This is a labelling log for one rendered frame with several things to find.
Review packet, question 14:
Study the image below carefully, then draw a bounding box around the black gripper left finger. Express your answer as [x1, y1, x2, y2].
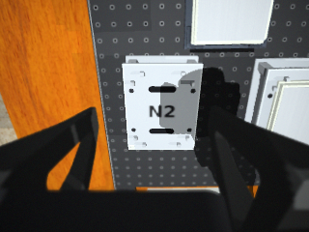
[0, 107, 99, 190]

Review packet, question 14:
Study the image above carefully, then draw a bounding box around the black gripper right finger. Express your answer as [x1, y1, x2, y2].
[208, 106, 309, 232]

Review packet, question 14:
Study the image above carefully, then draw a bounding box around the dark grey perforated base plate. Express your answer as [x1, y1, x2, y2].
[87, 0, 309, 189]

